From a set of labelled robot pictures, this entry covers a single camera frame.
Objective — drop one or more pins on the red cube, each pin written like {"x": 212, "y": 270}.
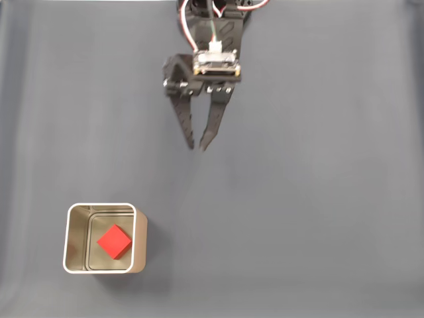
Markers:
{"x": 114, "y": 242}

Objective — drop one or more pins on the beige square metal container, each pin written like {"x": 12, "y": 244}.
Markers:
{"x": 77, "y": 238}

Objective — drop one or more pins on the gripper camera board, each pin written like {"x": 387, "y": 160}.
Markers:
{"x": 217, "y": 63}

